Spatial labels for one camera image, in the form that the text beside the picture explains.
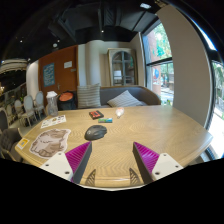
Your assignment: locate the arched window cabinet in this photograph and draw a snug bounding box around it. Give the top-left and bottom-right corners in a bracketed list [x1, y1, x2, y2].
[108, 48, 138, 86]

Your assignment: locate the dark tufted chair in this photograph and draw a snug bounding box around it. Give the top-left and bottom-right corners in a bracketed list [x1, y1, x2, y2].
[0, 128, 22, 162]

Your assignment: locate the grey sofa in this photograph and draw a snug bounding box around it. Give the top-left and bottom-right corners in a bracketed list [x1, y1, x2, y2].
[95, 86, 161, 108]

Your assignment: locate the black and red box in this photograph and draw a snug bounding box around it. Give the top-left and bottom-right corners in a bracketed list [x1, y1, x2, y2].
[89, 110, 104, 120]

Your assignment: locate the white dining chair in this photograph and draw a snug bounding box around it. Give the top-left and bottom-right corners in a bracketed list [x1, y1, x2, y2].
[14, 100, 26, 126]
[34, 91, 45, 115]
[23, 95, 35, 126]

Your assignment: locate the black bag orange top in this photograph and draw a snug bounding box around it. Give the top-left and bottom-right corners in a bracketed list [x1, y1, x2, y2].
[57, 91, 76, 111]

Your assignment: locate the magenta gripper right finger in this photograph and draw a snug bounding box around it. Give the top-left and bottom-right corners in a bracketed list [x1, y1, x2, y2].
[133, 142, 182, 181]

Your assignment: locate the printed paper sheet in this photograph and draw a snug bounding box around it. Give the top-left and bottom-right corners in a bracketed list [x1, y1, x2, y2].
[41, 115, 66, 128]

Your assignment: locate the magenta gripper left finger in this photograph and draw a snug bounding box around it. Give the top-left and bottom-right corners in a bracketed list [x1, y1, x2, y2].
[41, 142, 92, 184]

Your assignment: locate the black computer mouse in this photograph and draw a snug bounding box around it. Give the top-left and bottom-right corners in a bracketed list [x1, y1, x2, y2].
[84, 125, 107, 141]

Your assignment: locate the small teal packet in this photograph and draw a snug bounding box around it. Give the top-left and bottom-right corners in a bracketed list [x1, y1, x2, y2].
[98, 118, 113, 123]

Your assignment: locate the blue wall poster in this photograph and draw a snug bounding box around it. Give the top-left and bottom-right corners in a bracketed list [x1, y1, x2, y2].
[43, 63, 55, 87]

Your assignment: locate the small yellow card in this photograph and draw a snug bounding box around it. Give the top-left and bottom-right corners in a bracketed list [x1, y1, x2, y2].
[17, 138, 29, 149]

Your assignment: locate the striped cushion upright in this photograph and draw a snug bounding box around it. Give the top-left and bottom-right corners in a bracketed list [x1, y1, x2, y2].
[77, 84, 101, 108]

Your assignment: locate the clear plastic water jug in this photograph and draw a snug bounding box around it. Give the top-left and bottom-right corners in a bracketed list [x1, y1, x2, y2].
[46, 91, 58, 116]

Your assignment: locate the orange wooden door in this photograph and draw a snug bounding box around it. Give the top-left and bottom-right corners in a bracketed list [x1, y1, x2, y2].
[37, 45, 80, 108]

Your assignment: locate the clear plastic wrapper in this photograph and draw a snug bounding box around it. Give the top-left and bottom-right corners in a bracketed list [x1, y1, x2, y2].
[116, 107, 124, 118]

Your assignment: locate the striped cushion lying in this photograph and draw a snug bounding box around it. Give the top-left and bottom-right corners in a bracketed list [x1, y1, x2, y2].
[108, 90, 142, 107]

